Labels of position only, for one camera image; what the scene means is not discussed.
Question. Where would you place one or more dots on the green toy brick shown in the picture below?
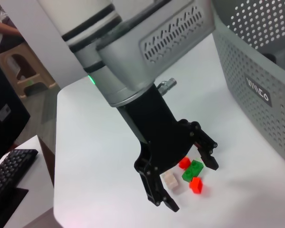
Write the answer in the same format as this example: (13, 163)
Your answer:
(191, 172)

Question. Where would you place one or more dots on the beige plastic stool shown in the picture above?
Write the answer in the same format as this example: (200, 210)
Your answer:
(38, 78)

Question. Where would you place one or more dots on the white flat toy plate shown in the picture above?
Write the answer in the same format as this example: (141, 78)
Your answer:
(170, 181)

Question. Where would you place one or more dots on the seated person white shirt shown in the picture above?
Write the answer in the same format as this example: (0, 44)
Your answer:
(2, 28)

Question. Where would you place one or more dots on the black computer tower case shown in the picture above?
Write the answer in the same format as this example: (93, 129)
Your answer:
(4, 107)

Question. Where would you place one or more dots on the white side desk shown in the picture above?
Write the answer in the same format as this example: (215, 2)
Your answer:
(31, 202)

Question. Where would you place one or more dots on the grey perforated plastic storage basket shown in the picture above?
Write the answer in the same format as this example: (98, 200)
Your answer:
(256, 90)

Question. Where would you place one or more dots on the small red toy brick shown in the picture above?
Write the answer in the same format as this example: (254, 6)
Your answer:
(184, 162)
(196, 186)

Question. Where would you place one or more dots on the dark clay small teacup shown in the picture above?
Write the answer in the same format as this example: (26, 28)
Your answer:
(269, 58)

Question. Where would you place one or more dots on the black computer keyboard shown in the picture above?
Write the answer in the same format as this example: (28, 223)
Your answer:
(7, 173)

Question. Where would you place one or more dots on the metal plug on left gripper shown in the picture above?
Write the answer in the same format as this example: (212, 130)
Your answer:
(167, 85)

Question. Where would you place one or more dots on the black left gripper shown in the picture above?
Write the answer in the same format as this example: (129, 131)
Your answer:
(156, 133)

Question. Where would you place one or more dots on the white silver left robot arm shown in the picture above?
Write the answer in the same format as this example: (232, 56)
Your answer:
(123, 47)

